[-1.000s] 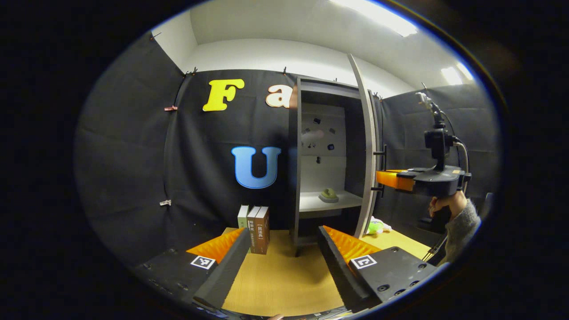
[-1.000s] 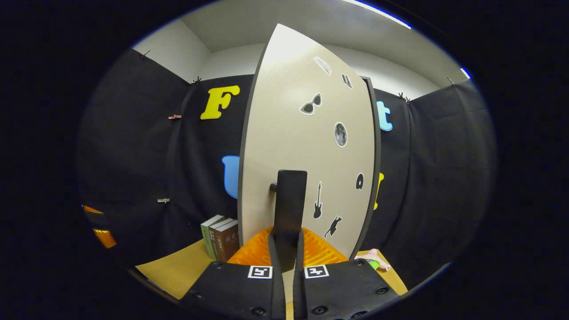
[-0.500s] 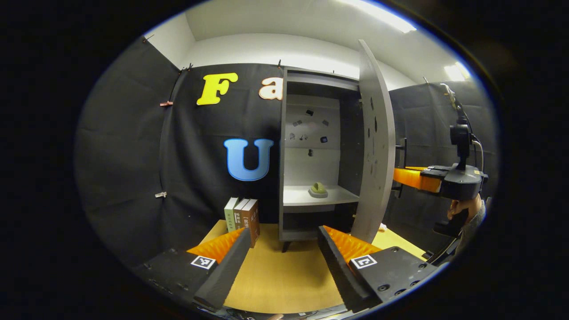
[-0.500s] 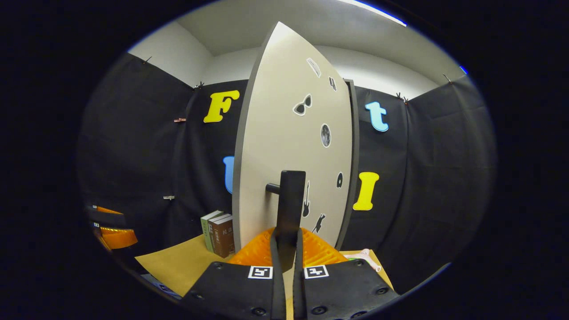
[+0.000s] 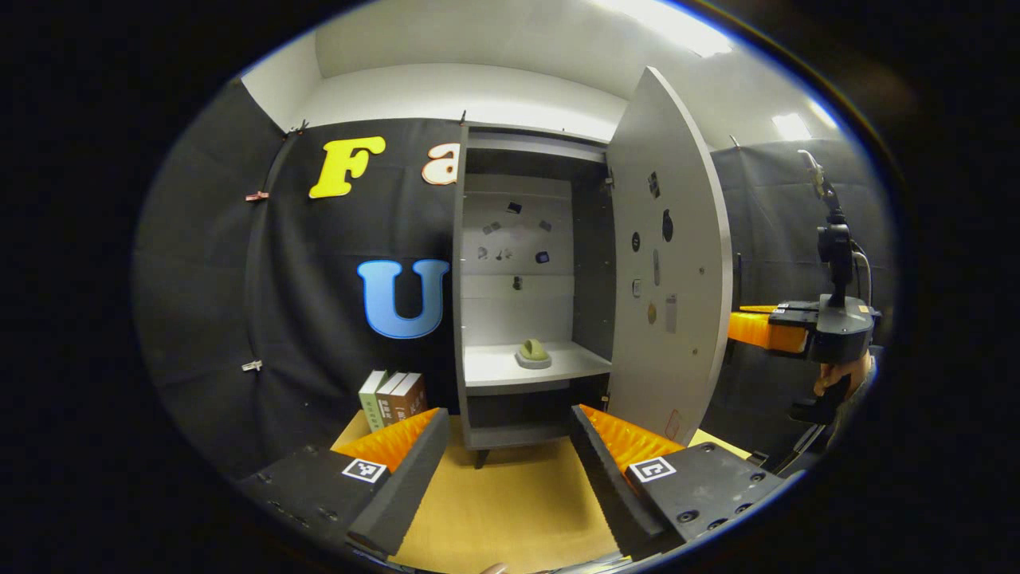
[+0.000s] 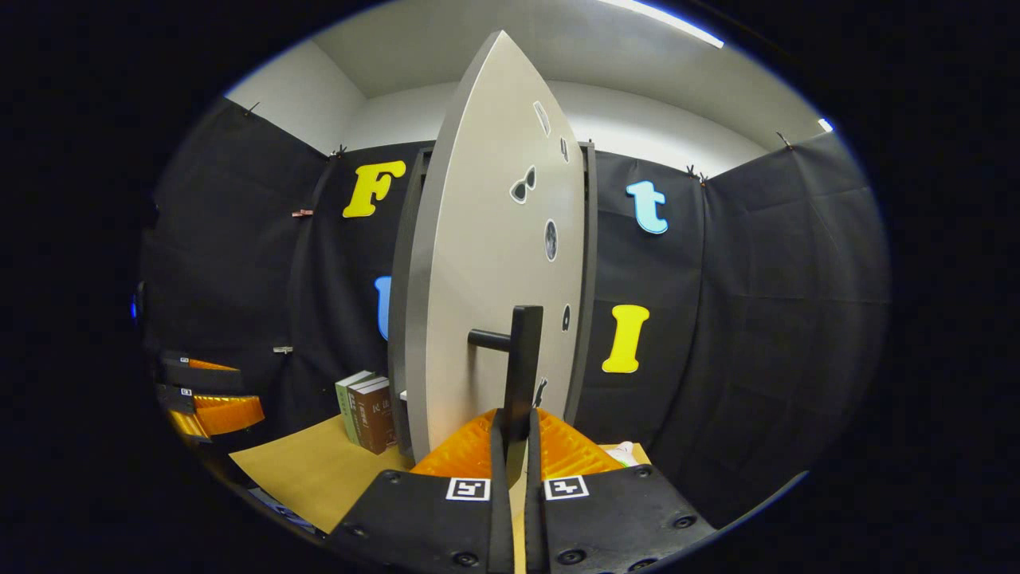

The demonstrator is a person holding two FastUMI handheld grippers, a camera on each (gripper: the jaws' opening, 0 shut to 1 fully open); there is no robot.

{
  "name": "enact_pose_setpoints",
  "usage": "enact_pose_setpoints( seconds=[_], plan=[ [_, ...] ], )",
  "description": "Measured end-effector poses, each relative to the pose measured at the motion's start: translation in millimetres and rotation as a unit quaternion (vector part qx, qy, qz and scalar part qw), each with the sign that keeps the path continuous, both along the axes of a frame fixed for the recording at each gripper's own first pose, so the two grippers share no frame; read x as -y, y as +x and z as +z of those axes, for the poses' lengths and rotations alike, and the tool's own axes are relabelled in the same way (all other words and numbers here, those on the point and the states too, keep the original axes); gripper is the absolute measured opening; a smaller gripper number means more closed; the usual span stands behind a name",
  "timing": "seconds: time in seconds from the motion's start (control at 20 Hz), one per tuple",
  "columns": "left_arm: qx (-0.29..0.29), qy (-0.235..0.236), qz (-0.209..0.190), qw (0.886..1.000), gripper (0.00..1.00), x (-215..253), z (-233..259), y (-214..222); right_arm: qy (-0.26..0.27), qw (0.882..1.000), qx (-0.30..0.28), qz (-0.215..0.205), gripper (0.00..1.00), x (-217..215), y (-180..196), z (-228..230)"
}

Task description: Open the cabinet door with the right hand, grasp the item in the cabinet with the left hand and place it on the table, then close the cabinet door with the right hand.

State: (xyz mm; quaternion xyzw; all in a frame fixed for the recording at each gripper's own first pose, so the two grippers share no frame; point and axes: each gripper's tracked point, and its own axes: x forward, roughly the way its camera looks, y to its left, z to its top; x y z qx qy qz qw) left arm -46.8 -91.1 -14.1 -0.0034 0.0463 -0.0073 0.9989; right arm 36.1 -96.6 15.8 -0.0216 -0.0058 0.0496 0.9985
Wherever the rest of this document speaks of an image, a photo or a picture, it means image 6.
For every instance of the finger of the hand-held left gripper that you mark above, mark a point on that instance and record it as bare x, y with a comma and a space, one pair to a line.
227, 414
203, 379

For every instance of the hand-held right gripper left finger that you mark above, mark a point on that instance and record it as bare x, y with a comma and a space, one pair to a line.
422, 518

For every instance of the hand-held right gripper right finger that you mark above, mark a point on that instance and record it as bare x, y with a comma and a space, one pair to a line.
621, 518

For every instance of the beige cabinet door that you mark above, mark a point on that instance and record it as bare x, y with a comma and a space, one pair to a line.
478, 239

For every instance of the grey cabinet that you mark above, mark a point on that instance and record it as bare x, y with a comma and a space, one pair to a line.
398, 319

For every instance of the white and green toy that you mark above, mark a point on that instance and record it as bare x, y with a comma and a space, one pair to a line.
625, 453

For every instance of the brown book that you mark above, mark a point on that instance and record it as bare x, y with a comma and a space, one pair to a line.
378, 418
358, 418

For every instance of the green book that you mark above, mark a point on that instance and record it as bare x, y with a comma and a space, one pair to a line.
345, 406

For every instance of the black clip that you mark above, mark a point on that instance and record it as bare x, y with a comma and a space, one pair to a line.
785, 140
251, 108
692, 172
340, 150

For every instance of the black backdrop cloth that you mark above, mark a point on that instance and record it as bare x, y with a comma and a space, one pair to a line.
757, 319

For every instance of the large ceiling light panel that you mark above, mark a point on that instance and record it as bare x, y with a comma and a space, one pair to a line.
669, 20

